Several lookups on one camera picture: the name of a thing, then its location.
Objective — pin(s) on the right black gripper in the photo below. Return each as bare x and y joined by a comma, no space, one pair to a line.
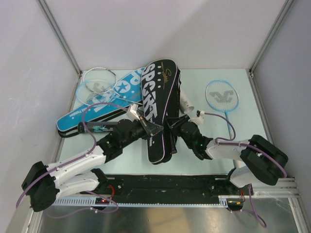
176,125

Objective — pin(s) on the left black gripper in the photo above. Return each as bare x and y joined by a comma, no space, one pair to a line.
149,129

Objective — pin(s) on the white shuttlecock tube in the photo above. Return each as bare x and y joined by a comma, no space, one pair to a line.
185,104

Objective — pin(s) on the light blue racket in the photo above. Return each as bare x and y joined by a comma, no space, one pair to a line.
88,98
221,96

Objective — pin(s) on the black racket cover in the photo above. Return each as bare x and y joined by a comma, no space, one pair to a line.
160,89

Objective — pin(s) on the black shuttlecock tube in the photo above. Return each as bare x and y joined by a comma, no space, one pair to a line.
96,127

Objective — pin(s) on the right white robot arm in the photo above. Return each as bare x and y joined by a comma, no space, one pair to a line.
264,162

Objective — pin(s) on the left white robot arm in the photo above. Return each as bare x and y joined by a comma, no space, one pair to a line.
45,184

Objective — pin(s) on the blue racket cover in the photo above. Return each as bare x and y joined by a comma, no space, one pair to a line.
128,86

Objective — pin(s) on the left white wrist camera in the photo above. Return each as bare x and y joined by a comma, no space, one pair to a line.
132,112

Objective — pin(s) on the white frame racket far left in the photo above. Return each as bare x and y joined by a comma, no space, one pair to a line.
99,80

